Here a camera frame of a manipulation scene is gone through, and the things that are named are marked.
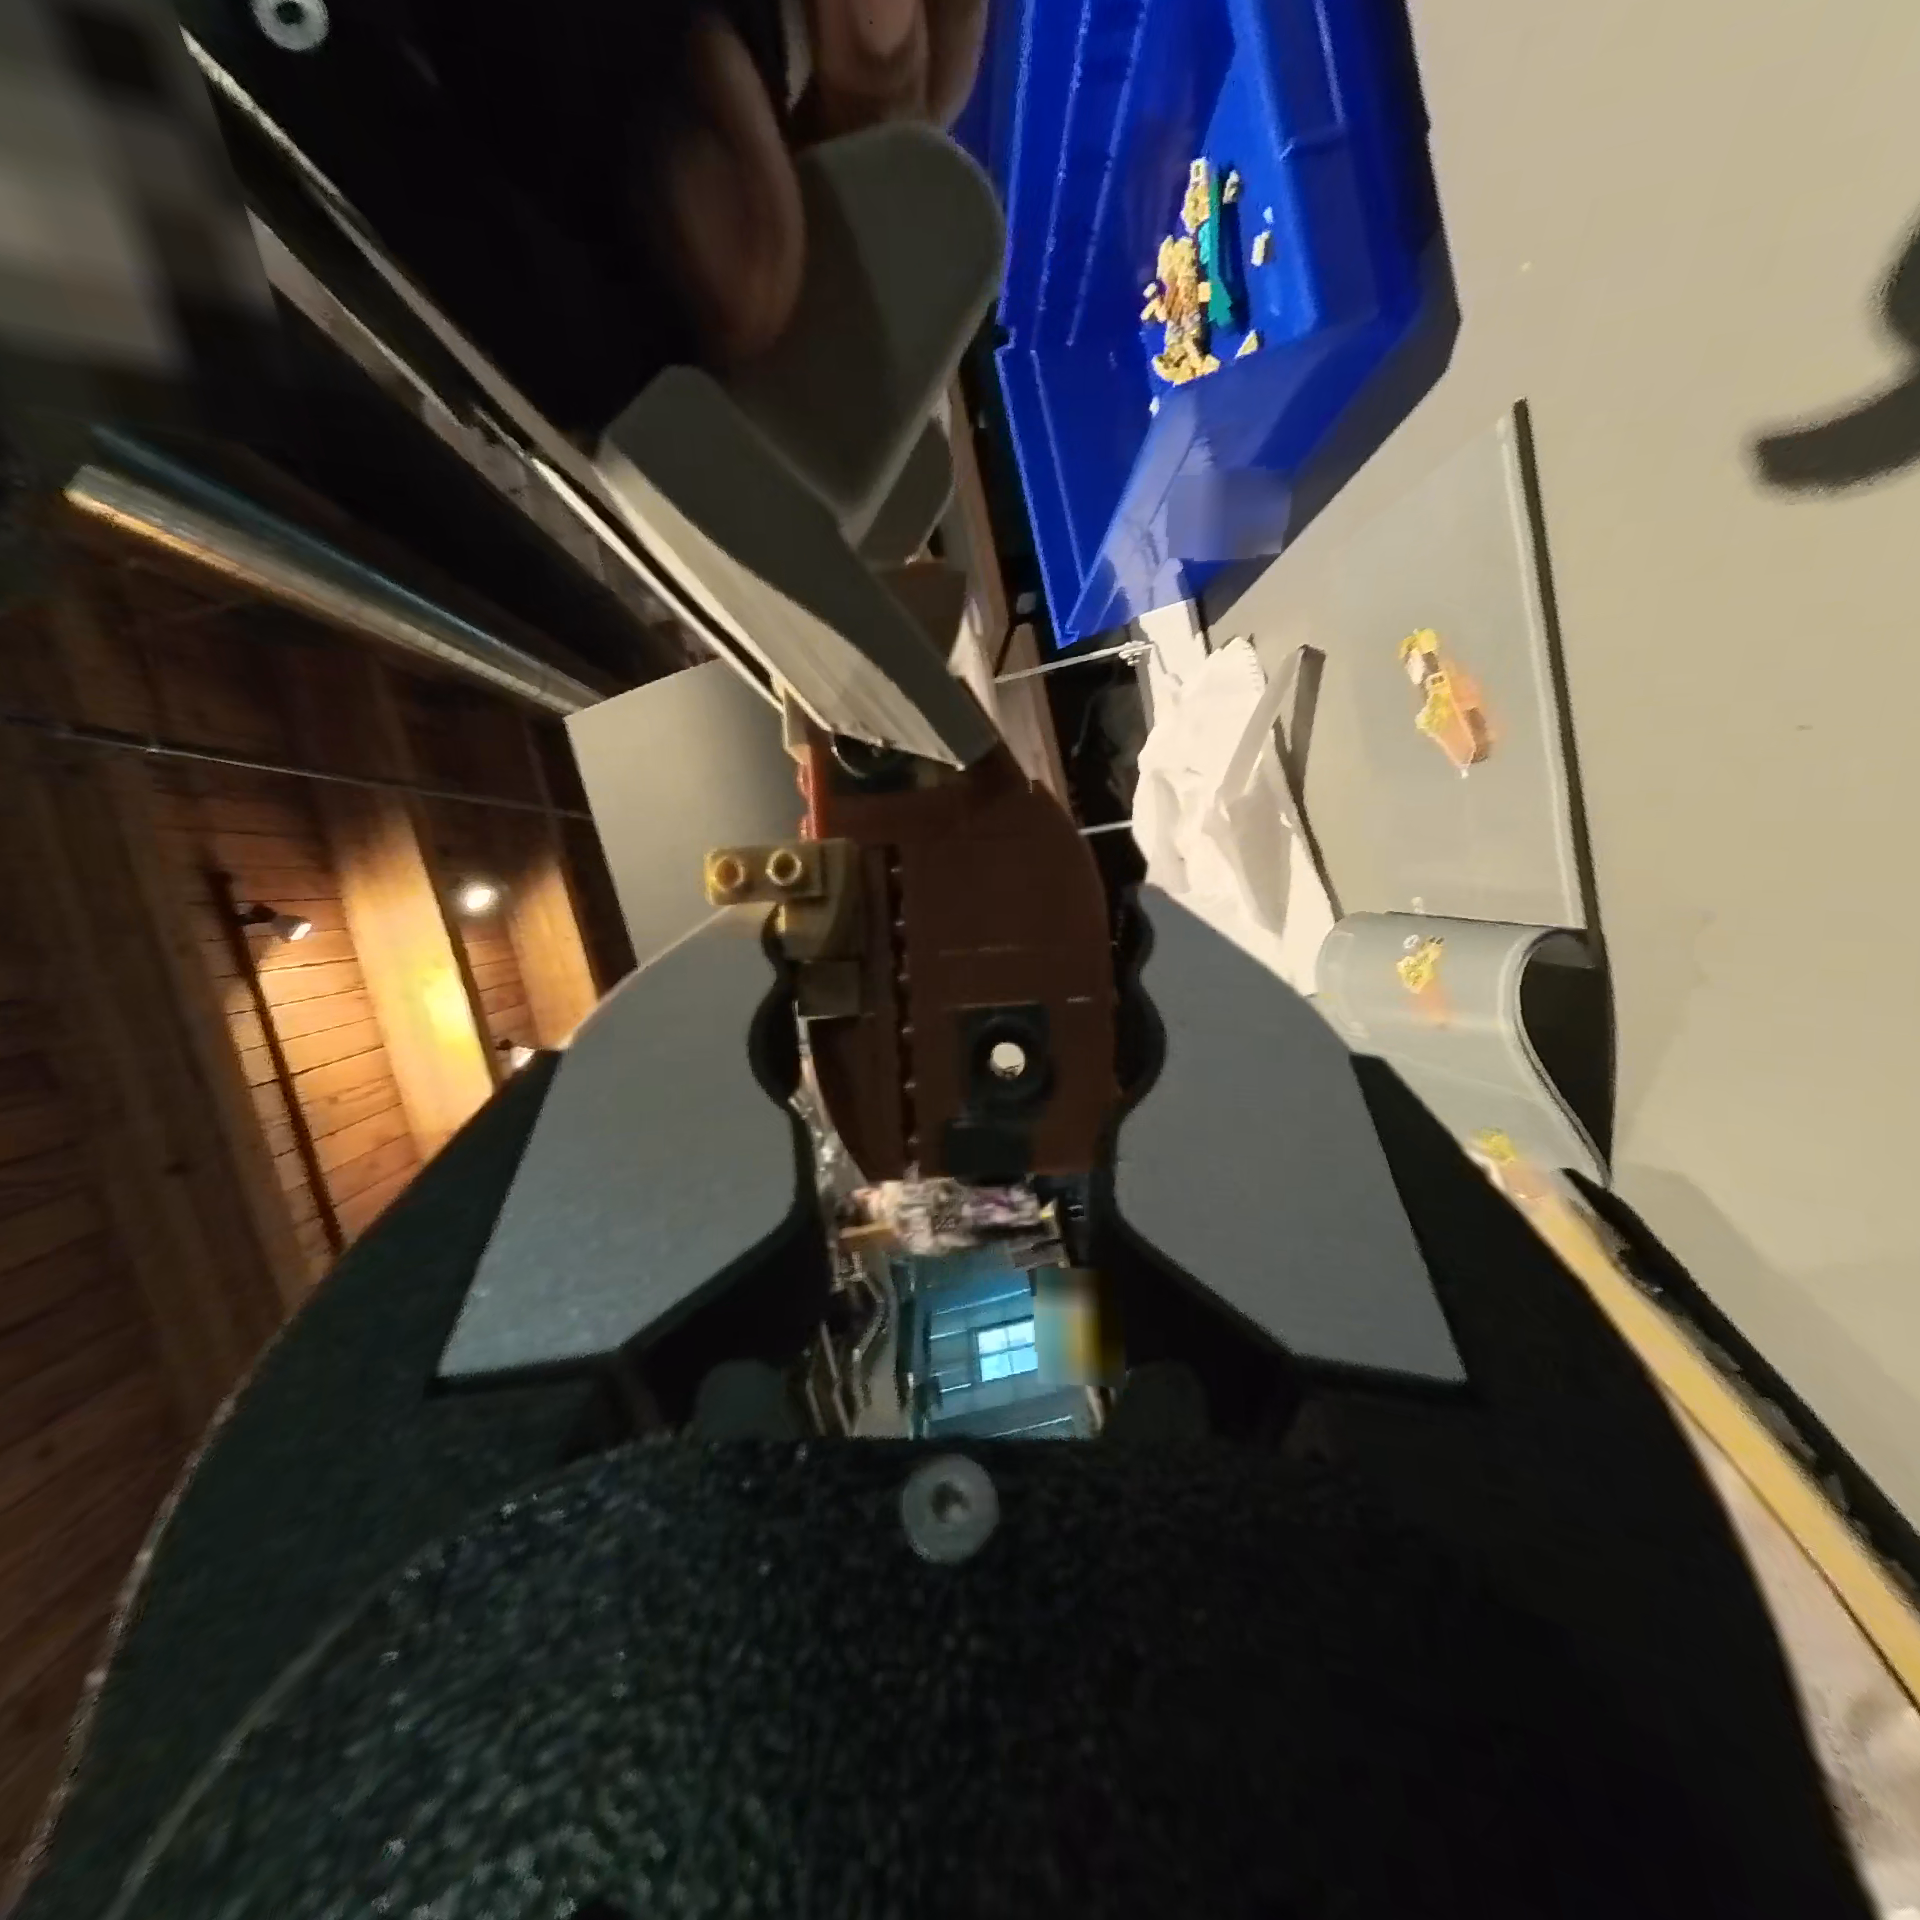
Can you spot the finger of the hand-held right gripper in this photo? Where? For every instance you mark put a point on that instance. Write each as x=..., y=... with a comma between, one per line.
x=779, y=599

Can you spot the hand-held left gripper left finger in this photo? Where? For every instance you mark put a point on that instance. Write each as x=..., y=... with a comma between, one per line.
x=628, y=1185

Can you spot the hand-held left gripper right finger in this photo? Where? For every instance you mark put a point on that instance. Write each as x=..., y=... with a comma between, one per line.
x=1276, y=1185

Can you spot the orange and tan brick model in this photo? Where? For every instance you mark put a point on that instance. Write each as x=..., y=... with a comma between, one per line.
x=990, y=961

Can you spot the blue plastic bin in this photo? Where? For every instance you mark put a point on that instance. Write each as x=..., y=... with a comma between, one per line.
x=1201, y=375

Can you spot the pile of tan bricks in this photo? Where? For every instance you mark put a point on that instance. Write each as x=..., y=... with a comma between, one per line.
x=1193, y=285

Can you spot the grey desk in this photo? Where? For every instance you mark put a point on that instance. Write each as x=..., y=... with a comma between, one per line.
x=1724, y=599

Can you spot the person's right hand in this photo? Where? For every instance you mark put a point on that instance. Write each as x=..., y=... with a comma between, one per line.
x=750, y=224

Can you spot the empty white paper bag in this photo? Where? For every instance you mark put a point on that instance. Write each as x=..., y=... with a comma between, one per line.
x=1213, y=809

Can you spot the grey instruction booklet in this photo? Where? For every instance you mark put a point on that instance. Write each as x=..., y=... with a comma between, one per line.
x=1469, y=751

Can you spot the teal brick plate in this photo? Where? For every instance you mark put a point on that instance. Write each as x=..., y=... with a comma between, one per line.
x=1224, y=285

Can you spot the white printed paper bag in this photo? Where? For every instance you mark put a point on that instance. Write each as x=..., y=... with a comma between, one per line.
x=1844, y=1695

